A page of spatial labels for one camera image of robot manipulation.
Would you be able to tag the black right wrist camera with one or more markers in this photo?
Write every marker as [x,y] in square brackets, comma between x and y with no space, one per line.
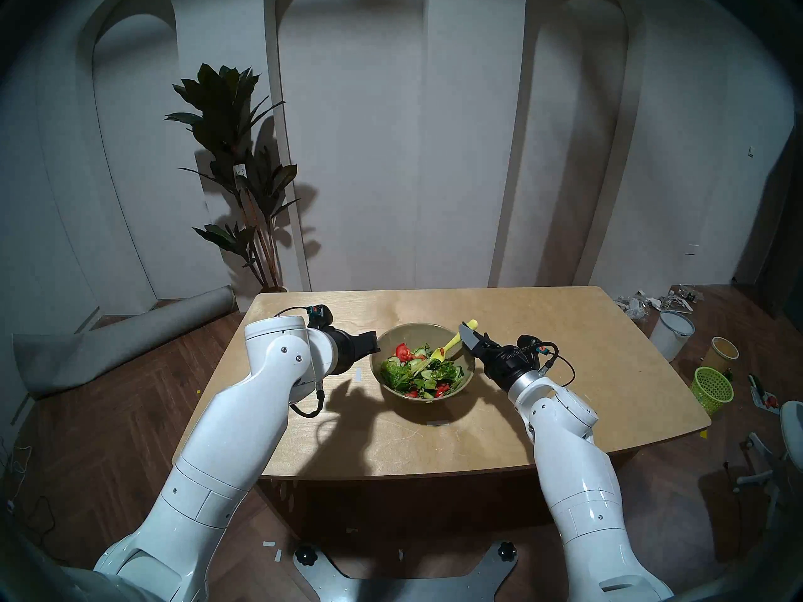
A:
[528,340]

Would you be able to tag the black round knob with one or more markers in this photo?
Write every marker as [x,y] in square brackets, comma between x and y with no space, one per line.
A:
[507,551]
[305,554]

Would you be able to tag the green plastic basket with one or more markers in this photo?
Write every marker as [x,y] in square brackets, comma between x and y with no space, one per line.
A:
[712,390]

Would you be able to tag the tan paper cup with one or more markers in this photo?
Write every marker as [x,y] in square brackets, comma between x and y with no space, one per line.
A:
[720,355]

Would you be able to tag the white packet with red print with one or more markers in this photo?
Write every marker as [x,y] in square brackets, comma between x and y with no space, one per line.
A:
[764,395]

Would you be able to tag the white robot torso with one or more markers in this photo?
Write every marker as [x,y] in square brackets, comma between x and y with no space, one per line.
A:
[37,575]

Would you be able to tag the pile of white trash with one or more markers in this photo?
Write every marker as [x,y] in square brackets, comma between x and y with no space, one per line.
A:
[652,301]

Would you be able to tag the white office chair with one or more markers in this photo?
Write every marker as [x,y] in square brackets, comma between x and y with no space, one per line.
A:
[792,425]

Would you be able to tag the white bucket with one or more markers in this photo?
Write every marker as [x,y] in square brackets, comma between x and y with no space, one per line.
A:
[670,337]

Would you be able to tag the white plant label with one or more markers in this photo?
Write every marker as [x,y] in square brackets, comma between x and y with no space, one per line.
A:
[239,171]

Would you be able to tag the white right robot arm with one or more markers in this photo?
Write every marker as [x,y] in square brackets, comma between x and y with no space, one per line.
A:
[577,469]

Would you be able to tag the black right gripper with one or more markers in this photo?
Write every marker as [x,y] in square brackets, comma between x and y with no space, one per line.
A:
[505,362]

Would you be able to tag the rolled grey mat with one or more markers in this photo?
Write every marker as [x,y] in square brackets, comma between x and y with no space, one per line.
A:
[125,343]

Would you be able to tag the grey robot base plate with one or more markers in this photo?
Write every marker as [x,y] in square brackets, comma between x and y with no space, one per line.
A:
[401,588]

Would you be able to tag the beige salad bowl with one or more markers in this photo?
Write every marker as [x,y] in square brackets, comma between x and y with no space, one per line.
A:
[408,332]

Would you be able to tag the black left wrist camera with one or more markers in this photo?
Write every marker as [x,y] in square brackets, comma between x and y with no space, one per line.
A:
[320,316]

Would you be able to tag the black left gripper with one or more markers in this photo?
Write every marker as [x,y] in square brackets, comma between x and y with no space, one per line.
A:
[344,350]

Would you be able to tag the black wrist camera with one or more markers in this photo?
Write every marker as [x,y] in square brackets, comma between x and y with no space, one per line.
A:
[320,316]
[528,340]

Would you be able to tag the mixed green salad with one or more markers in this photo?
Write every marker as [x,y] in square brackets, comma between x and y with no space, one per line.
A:
[420,375]

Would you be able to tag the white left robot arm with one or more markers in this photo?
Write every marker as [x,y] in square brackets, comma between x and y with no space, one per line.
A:
[238,431]

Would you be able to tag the yellow-green plastic spoon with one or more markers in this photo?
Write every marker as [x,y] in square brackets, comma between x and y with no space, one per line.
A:
[445,350]

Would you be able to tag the dark grey door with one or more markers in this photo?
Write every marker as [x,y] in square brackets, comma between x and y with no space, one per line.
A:
[784,231]

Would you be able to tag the tall dark-leaved potted plant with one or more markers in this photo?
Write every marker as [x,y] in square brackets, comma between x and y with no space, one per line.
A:
[226,124]

